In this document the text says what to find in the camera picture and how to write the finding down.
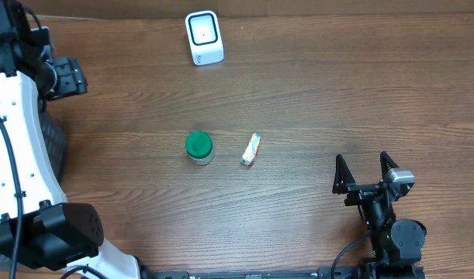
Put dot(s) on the orange white small box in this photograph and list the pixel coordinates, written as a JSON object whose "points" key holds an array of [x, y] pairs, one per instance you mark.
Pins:
{"points": [[251, 150]]}

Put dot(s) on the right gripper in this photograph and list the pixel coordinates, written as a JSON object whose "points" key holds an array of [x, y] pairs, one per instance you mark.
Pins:
{"points": [[344, 183]]}

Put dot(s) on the white barcode scanner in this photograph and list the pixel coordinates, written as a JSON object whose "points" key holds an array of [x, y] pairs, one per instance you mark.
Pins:
{"points": [[205, 40]]}

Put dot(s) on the grey plastic mesh basket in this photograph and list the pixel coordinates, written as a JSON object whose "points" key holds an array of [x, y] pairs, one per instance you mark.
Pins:
{"points": [[56, 145]]}

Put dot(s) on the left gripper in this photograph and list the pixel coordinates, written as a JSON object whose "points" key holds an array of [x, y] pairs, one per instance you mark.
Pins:
{"points": [[71, 79]]}

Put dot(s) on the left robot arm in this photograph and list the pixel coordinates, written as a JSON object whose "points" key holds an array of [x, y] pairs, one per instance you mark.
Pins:
{"points": [[39, 227]]}

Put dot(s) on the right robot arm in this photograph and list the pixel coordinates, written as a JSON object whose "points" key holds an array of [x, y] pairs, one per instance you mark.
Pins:
{"points": [[396, 243]]}

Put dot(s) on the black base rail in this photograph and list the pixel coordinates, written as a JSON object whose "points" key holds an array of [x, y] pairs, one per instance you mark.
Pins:
{"points": [[320, 273]]}

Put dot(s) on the green lid jar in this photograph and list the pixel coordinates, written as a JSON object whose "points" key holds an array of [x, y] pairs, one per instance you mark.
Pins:
{"points": [[199, 147]]}

